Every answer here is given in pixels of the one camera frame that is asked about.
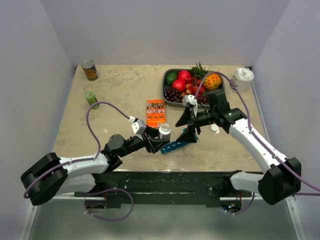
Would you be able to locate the red apple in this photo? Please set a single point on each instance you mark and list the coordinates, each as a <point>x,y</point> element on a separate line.
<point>179,85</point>
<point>183,75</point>

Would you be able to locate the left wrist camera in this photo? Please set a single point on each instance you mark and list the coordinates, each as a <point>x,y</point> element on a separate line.
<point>138,126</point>

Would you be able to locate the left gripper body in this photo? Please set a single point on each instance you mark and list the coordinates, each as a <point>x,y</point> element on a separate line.
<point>137,143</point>

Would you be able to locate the red cherries pile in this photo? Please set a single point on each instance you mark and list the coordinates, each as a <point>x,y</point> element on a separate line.
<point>191,85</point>

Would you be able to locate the green lime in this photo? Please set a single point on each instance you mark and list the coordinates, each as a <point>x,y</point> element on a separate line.
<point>170,78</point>

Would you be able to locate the tin can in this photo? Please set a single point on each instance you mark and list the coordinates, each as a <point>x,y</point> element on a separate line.
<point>90,69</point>

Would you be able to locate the red apple top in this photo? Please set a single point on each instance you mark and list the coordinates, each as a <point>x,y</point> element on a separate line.
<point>183,75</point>

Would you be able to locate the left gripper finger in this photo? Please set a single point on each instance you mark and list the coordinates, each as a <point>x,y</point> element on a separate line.
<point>157,144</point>
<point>152,132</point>

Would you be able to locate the black base frame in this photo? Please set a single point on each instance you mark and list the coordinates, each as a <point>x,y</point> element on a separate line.
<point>210,189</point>

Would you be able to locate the white bottle cap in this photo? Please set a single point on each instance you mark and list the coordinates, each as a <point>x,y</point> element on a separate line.
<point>214,128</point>

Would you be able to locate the green bottle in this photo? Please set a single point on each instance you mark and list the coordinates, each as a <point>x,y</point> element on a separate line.
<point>91,98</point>

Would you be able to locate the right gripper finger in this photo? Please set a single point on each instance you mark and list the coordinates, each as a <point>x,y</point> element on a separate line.
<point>188,135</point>
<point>187,118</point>

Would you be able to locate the dark grape bunch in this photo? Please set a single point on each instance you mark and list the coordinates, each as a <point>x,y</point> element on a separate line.
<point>173,95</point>

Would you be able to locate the teal weekly pill organizer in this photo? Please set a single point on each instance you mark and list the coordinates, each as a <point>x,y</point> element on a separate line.
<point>172,146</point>

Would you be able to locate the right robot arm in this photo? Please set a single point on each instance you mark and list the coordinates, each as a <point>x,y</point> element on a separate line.
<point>280,175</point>

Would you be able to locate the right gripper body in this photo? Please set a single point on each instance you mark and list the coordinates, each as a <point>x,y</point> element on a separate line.
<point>203,118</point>

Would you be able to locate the grey fruit tray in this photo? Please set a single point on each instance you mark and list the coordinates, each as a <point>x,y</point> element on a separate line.
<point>165,87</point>

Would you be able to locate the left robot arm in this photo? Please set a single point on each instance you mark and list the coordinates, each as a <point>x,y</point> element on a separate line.
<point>52,175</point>

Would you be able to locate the red apple bottom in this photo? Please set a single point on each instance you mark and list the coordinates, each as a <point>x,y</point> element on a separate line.
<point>179,85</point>

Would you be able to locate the orange razor box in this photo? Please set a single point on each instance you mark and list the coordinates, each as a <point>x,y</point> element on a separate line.
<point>155,113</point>

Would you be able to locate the toy pineapple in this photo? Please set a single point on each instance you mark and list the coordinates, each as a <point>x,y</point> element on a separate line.
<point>211,82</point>

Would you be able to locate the white pill bottle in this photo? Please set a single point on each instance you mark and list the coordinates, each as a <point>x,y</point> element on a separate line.
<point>164,132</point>

